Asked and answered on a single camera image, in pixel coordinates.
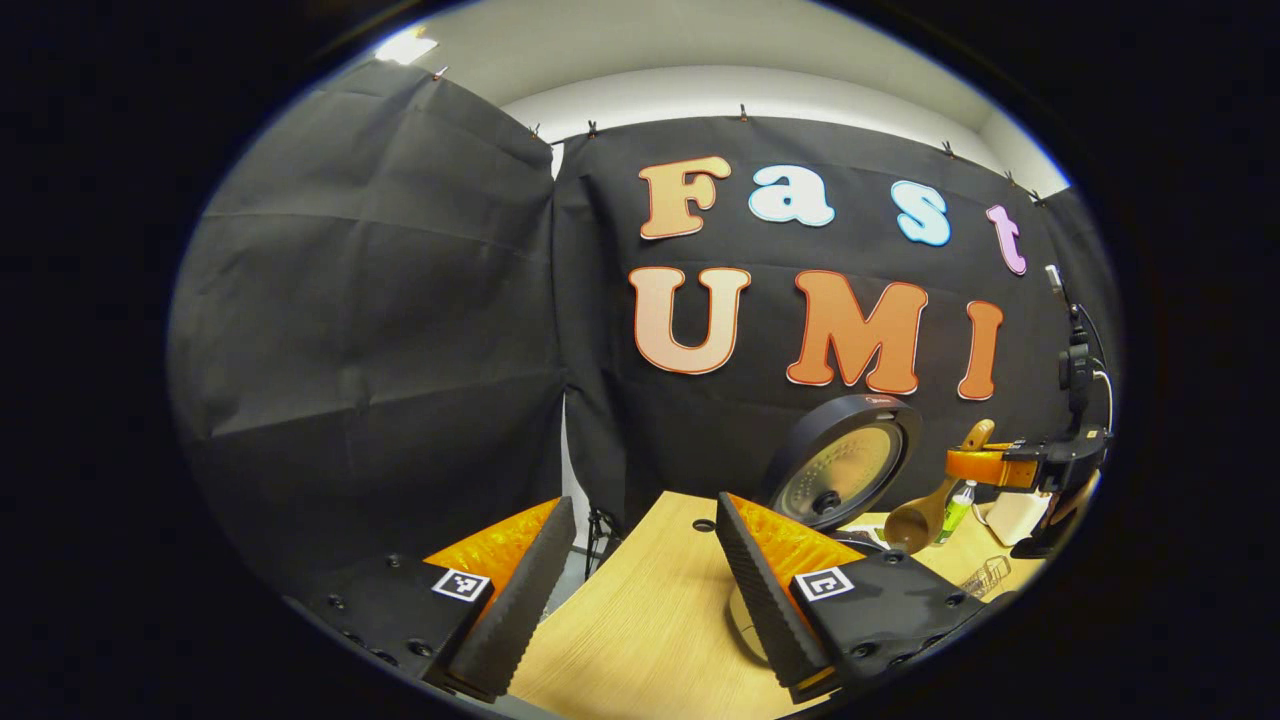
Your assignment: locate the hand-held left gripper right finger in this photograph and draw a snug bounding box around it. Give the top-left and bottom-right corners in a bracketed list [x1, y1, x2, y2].
[714, 490, 991, 706]

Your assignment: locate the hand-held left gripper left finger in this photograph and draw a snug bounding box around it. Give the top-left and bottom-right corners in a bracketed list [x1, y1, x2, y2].
[285, 495, 578, 704]

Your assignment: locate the wooden spoon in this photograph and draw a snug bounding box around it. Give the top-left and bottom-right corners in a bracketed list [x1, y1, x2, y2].
[883, 418, 998, 556]

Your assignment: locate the black rice cooker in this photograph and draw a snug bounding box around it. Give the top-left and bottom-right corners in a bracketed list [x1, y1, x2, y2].
[725, 393, 924, 666]

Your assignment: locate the green drink bottle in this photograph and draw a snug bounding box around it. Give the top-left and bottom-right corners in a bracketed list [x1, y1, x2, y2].
[935, 480, 978, 546]

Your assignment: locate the white toaster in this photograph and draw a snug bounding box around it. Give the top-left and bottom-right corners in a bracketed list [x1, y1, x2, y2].
[985, 487, 1051, 548]

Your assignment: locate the black tripod stand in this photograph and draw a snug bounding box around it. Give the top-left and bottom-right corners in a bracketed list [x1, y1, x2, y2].
[585, 505, 623, 583]

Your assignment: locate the black backdrop cloth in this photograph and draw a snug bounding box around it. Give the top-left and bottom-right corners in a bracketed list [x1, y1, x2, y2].
[165, 58, 1123, 601]

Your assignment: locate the ceiling light strip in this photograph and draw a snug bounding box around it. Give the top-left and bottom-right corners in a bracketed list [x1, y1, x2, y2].
[375, 28, 441, 66]

